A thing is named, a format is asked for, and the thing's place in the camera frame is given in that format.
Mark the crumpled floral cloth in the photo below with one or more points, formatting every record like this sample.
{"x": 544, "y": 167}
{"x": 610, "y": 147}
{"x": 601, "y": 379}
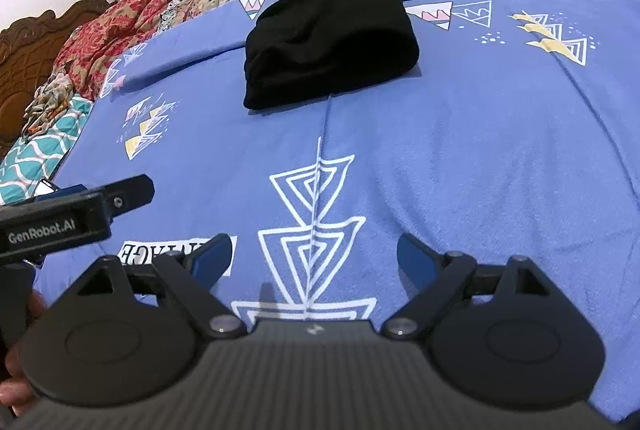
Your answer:
{"x": 47, "y": 103}

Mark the blue printed bedsheet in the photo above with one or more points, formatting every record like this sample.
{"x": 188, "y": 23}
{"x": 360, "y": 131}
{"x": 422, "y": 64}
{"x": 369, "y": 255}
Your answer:
{"x": 425, "y": 135}

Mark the carved wooden headboard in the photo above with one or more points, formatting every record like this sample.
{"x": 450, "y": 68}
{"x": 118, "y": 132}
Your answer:
{"x": 35, "y": 55}

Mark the black pants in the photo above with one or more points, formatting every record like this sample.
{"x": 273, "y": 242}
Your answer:
{"x": 330, "y": 45}

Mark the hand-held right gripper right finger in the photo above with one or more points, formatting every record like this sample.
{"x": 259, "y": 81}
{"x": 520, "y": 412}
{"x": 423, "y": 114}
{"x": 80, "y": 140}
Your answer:
{"x": 417, "y": 260}

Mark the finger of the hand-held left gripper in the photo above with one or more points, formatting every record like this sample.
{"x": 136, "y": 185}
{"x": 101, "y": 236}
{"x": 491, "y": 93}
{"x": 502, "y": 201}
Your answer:
{"x": 130, "y": 195}

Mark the person's left hand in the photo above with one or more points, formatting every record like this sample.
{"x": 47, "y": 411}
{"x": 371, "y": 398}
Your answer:
{"x": 12, "y": 385}

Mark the teal patterned sheet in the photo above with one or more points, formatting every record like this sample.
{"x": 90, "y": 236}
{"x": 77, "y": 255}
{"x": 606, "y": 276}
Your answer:
{"x": 40, "y": 150}

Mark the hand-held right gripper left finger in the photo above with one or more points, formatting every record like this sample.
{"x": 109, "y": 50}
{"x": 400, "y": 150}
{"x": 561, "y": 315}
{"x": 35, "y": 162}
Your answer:
{"x": 212, "y": 257}

